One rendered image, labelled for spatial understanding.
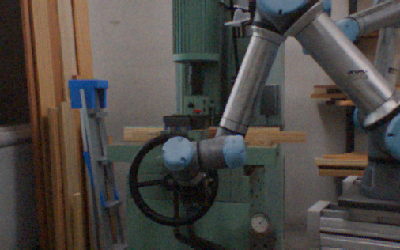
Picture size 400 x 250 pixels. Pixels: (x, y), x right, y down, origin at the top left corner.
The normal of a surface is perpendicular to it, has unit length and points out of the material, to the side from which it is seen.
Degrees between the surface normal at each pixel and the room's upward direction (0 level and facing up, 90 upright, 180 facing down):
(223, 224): 90
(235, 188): 90
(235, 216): 90
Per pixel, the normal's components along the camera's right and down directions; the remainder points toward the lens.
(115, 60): -0.19, 0.07
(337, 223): -0.44, 0.06
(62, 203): 0.98, -0.04
